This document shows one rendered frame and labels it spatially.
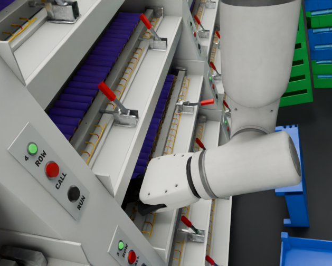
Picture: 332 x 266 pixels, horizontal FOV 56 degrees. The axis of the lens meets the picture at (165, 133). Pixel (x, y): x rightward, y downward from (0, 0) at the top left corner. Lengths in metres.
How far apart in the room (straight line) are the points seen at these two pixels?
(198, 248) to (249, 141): 0.40
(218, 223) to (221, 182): 0.59
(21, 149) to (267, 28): 0.28
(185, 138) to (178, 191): 0.29
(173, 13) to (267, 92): 0.57
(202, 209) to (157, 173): 0.33
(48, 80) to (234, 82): 0.22
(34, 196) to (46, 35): 0.21
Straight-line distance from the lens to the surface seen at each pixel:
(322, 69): 1.66
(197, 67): 1.00
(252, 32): 0.37
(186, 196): 0.53
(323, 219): 1.22
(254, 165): 0.48
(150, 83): 0.65
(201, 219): 0.87
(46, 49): 0.42
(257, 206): 1.27
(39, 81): 0.38
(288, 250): 1.17
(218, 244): 1.05
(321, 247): 1.16
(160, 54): 0.75
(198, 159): 0.52
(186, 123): 0.83
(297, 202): 1.09
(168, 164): 0.57
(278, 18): 0.37
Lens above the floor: 1.04
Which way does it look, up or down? 36 degrees down
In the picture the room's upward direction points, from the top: 28 degrees counter-clockwise
